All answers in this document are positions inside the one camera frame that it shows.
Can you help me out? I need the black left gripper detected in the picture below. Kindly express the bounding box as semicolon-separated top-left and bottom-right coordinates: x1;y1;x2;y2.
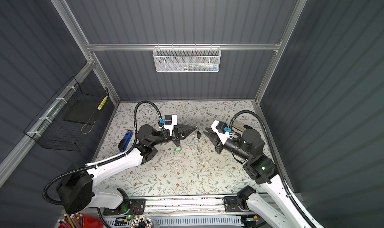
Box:
149;122;195;149

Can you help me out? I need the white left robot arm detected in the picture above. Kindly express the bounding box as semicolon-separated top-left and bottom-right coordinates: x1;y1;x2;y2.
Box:
57;124;197;214

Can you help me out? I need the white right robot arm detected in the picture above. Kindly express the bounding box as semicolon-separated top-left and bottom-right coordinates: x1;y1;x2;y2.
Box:
204;128;322;228

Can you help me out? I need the blue stapler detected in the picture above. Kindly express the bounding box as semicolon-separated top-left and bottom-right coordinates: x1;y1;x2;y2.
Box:
118;130;134;153

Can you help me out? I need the yellow marker pen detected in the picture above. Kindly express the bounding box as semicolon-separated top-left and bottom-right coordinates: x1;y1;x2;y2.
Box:
97;95;109;110

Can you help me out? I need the black pad in basket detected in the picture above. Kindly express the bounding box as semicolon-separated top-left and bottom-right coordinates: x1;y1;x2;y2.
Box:
63;100;101;125

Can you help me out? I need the red round object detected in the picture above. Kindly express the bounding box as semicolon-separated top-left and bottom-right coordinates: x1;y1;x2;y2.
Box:
58;213;104;228

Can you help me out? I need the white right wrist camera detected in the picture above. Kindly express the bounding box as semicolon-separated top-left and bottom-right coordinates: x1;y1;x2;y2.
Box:
211;120;232;145

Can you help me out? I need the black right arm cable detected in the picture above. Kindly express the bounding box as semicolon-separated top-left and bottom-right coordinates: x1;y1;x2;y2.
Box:
229;110;319;228

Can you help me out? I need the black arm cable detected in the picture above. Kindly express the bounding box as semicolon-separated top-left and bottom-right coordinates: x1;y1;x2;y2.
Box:
41;100;164;206
229;110;319;228

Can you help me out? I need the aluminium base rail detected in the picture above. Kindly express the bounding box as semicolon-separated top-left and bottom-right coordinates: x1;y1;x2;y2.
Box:
103;194;260;220

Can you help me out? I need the white wire mesh basket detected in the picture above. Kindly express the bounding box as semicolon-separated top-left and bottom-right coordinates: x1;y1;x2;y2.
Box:
153;47;222;73

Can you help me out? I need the white perforated cable tray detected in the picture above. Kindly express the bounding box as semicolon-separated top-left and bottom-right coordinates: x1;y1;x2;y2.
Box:
103;215;245;228

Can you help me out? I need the round LED ring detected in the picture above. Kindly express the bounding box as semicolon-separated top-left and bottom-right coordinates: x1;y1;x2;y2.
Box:
130;215;154;228

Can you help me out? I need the black wire basket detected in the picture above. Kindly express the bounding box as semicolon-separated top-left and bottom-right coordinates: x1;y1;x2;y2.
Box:
24;79;109;152

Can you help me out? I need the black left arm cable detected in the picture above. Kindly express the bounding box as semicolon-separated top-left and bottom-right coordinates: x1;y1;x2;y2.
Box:
41;100;164;206

